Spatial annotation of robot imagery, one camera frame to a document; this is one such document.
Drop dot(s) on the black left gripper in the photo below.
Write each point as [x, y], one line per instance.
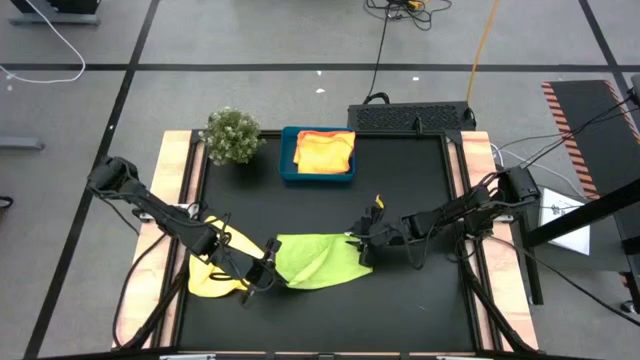
[247, 267]

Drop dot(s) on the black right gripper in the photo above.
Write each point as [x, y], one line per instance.
[387, 234]

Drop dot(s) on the green microfiber towel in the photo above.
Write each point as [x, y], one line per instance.
[315, 260]

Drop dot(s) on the yellow microfiber towel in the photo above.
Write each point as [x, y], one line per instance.
[210, 285]

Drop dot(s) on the orange microfiber towel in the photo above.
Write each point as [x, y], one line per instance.
[320, 133]
[325, 157]

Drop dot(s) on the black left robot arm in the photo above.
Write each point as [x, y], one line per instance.
[150, 207]

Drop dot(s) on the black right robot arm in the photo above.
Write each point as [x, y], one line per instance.
[475, 205]

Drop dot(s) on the yellow tape tag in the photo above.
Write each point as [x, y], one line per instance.
[380, 202]

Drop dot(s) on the blue plastic bin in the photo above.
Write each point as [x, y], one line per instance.
[285, 160]

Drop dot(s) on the black diagonal brace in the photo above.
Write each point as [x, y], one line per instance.
[495, 315]
[165, 305]

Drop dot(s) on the black computer case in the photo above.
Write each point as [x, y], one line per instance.
[410, 117]

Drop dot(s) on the small potted green plant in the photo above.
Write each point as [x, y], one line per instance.
[232, 137]

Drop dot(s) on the white paper sheet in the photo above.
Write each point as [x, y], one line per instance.
[572, 242]

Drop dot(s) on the black metal beam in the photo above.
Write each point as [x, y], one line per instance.
[590, 212]

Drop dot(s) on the black mat with striped edges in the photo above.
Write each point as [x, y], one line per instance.
[590, 130]

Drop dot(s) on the grey furniture foot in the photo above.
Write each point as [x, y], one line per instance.
[20, 143]

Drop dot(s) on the grey furniture base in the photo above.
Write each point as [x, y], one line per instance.
[55, 20]

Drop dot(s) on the black aluminium table frame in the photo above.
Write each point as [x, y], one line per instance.
[189, 165]

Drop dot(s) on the black stand post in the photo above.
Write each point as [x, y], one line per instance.
[534, 280]

